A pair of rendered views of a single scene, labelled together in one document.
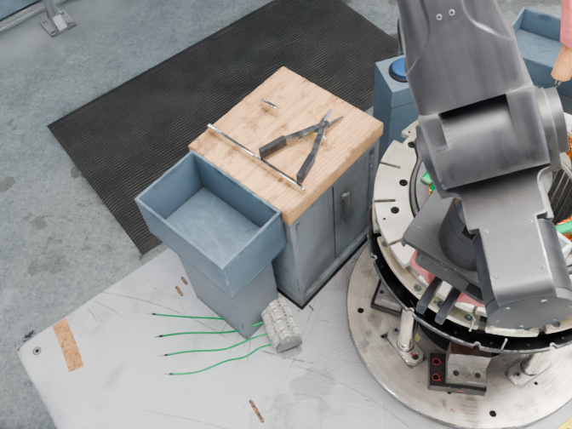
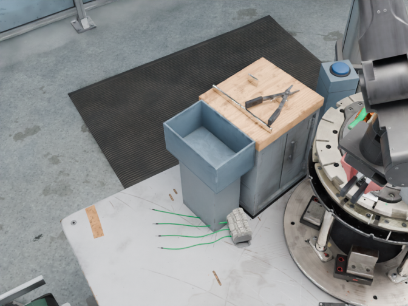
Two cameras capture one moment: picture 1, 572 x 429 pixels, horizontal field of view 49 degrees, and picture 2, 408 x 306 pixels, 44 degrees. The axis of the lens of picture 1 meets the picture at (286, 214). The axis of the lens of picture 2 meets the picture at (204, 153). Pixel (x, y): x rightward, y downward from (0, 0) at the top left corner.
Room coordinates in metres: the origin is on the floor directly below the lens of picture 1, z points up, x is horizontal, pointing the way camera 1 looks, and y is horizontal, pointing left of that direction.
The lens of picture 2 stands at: (-0.22, 0.09, 1.84)
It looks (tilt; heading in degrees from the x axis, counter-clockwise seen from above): 50 degrees down; 1
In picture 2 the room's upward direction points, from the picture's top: 2 degrees counter-clockwise
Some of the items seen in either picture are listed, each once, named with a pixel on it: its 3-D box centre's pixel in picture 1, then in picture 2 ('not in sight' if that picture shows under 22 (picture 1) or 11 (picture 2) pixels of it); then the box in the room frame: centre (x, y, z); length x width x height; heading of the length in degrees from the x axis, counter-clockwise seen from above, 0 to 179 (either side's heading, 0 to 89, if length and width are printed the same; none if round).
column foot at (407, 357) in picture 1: (405, 345); (320, 248); (0.36, -0.15, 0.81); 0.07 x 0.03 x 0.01; 24
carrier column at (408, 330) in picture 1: (410, 317); (328, 224); (0.36, -0.15, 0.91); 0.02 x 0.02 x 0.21
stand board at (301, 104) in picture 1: (286, 140); (260, 101); (0.59, -0.02, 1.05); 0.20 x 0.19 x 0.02; 131
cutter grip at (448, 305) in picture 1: (449, 304); (359, 192); (0.25, -0.14, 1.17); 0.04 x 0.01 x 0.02; 137
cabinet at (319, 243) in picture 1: (294, 198); (257, 143); (0.58, -0.02, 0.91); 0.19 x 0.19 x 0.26; 41
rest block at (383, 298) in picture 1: (392, 290); (316, 212); (0.44, -0.15, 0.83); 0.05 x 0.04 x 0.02; 150
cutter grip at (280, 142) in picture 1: (272, 146); (254, 102); (0.55, 0.00, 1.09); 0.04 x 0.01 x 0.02; 116
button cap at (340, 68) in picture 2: (405, 67); (340, 68); (0.70, -0.21, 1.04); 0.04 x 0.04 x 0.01
